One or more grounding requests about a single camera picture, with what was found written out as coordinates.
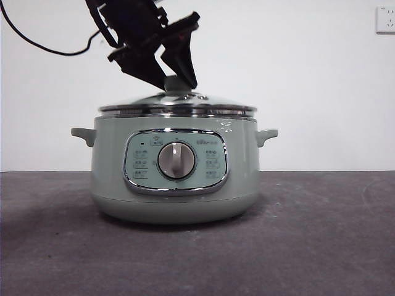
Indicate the glass lid with green knob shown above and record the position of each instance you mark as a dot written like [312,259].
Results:
[174,100]

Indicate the green electric cooking pot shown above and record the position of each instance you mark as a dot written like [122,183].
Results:
[108,172]

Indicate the white wall socket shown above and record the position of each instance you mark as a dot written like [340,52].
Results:
[385,20]

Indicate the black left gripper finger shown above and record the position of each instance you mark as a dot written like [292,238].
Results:
[139,64]
[183,58]

